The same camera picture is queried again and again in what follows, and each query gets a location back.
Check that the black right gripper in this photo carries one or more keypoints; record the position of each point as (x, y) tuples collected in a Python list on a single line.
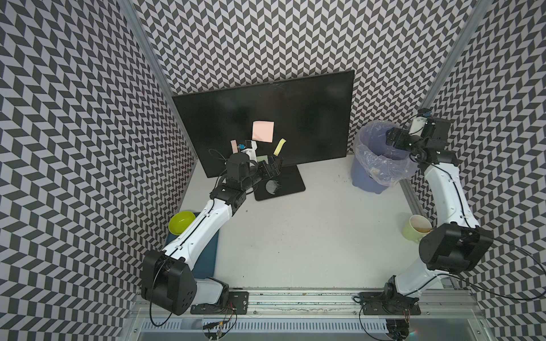
[(401, 134)]

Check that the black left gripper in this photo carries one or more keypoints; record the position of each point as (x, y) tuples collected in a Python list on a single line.
[(274, 170)]

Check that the yellow sticky strip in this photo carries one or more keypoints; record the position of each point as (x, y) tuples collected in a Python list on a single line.
[(279, 147)]

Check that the large pink sticky note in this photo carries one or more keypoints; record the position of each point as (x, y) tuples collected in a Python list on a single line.
[(263, 131)]

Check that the pink sticky strip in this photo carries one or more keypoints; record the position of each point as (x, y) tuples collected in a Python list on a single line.
[(233, 145)]

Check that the green sticky note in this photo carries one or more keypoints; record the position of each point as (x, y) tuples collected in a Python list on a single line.
[(263, 159)]

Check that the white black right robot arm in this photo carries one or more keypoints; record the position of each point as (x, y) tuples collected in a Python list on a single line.
[(458, 243)]

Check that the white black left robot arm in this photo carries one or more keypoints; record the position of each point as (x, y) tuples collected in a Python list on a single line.
[(167, 278)]

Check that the black computer monitor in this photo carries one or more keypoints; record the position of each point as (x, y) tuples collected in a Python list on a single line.
[(312, 114)]

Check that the blue bin with plastic liner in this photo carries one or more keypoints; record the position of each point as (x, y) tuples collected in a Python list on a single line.
[(378, 166)]

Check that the light green mug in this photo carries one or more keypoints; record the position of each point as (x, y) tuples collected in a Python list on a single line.
[(416, 228)]

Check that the lime green bowl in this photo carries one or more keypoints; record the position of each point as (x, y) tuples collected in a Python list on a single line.
[(180, 222)]

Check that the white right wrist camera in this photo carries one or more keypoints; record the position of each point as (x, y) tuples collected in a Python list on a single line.
[(419, 121)]

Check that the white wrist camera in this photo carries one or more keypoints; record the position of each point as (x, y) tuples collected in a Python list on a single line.
[(248, 147), (419, 121)]

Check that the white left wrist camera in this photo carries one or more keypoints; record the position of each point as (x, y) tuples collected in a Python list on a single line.
[(248, 147)]

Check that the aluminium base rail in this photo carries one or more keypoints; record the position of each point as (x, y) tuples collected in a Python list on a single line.
[(305, 314)]

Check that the aluminium corner post right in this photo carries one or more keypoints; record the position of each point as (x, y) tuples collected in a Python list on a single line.
[(462, 40)]

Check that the aluminium corner post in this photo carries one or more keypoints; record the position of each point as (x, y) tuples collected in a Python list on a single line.
[(462, 40), (135, 25)]

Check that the aluminium corner post left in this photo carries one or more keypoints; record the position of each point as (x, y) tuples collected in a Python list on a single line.
[(135, 25)]

